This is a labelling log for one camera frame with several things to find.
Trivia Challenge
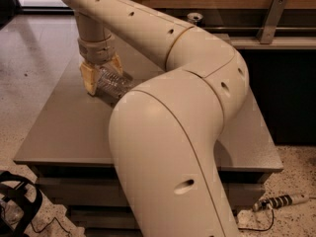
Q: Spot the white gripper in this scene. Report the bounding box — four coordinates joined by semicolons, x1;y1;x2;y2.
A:
78;36;123;96

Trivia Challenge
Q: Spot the clear plastic water bottle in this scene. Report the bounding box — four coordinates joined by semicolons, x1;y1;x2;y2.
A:
97;66;134;99

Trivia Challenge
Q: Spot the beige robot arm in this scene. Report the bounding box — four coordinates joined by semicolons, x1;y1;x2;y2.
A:
62;0;249;237

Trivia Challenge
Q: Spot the grey drawer cabinet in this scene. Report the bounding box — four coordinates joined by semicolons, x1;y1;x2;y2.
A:
13;33;284;237

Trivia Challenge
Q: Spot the silver slim can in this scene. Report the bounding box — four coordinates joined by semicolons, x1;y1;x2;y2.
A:
187;12;203;26

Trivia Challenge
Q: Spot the white power strip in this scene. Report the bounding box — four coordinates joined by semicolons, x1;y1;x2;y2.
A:
253;194;309;212

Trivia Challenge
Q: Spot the black base frame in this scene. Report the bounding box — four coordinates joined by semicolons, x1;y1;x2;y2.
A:
0;171;42;237

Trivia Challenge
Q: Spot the thin black floor cable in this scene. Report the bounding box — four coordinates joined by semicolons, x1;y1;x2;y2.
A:
30;216;73;237

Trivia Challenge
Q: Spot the right metal bracket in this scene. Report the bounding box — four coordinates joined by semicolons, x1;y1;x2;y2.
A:
257;0;287;44

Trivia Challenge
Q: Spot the black power cable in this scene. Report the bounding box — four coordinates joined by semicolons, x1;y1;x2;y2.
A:
237;208;276;233

